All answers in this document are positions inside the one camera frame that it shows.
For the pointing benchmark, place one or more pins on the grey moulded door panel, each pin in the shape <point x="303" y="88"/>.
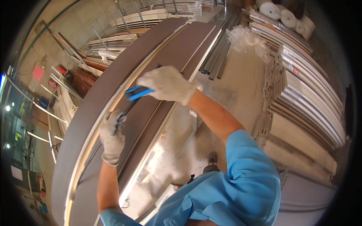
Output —
<point x="305" y="197"/>

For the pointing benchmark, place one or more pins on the person's left fingers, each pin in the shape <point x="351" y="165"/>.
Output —
<point x="117" y="118"/>

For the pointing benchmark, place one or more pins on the person's left hand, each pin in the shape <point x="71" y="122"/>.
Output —
<point x="111" y="138"/>

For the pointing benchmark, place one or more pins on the person's right fingers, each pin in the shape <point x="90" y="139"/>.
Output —
<point x="145" y="80"/>

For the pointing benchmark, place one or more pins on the stack of wrapped door panels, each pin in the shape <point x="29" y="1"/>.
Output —
<point x="305" y="99"/>

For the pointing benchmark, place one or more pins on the stack of pale frame boards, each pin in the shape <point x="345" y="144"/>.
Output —
<point x="113" y="43"/>

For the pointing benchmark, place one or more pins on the pink paper sign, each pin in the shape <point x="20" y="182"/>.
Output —
<point x="38" y="73"/>

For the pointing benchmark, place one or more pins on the pale edge trim strip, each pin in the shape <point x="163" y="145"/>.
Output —
<point x="74" y="180"/>

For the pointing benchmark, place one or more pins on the wide brown door frame board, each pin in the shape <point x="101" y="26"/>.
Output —
<point x="93" y="107"/>

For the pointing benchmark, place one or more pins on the person's right hand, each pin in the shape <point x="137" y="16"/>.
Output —
<point x="169" y="84"/>

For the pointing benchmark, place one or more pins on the white boards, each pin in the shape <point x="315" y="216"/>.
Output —
<point x="158" y="203"/>

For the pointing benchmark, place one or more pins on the brown door panel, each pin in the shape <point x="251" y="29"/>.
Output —
<point x="175" y="53"/>

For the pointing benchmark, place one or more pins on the crumpled clear plastic wrap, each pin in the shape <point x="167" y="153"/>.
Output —
<point x="246" y="41"/>

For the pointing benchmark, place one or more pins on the red box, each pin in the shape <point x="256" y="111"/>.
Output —
<point x="62" y="69"/>

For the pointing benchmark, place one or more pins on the person's body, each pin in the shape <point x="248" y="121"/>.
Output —
<point x="240" y="183"/>

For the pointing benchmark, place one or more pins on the person's legs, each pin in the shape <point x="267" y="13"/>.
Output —
<point x="212" y="158"/>

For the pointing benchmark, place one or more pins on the white foam roll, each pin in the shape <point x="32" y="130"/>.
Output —
<point x="299" y="27"/>
<point x="288" y="18"/>
<point x="270" y="10"/>
<point x="308" y="25"/>

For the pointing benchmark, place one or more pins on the bundle of dark metal bars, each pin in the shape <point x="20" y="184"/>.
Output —
<point x="219" y="53"/>

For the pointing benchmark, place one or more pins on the stack of reddish wood boards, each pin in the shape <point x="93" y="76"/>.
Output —
<point x="84" y="82"/>

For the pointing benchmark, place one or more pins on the metal rack of white profiles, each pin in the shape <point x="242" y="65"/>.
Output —
<point x="158" y="14"/>

